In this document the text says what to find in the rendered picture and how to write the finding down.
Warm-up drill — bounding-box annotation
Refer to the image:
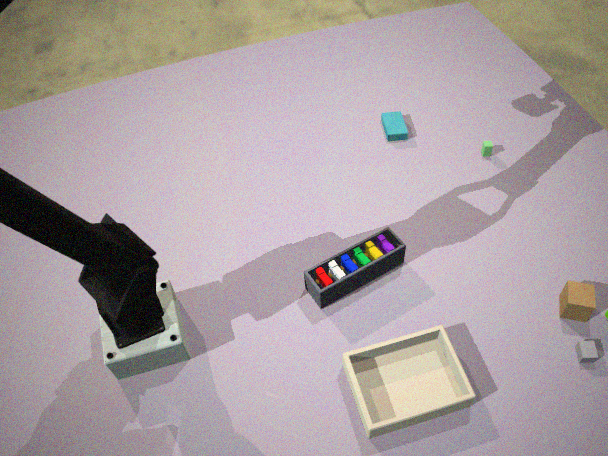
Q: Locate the teal rectangular block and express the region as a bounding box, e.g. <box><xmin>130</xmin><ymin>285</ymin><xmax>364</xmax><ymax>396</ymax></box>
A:
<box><xmin>381</xmin><ymin>111</ymin><xmax>408</xmax><ymax>141</ymax></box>

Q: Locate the yellow fuse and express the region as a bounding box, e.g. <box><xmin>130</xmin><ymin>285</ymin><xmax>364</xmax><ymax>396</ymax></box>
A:
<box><xmin>365</xmin><ymin>240</ymin><xmax>383</xmax><ymax>261</ymax></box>

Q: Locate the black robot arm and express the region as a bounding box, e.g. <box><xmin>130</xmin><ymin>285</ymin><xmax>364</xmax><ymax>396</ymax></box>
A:
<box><xmin>0</xmin><ymin>168</ymin><xmax>165</xmax><ymax>349</ymax></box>

